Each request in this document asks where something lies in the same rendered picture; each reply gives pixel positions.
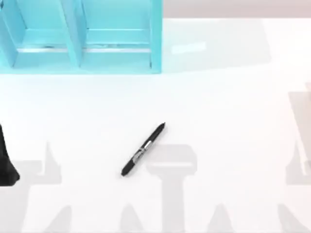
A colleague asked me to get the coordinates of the black marker pen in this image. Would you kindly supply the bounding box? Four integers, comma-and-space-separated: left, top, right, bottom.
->
121, 122, 167, 177

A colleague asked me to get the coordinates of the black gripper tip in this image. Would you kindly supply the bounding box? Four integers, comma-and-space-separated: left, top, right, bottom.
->
0, 124, 20, 187

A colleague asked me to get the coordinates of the light blue rack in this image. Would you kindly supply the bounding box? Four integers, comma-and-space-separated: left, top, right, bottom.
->
0, 0, 163, 75

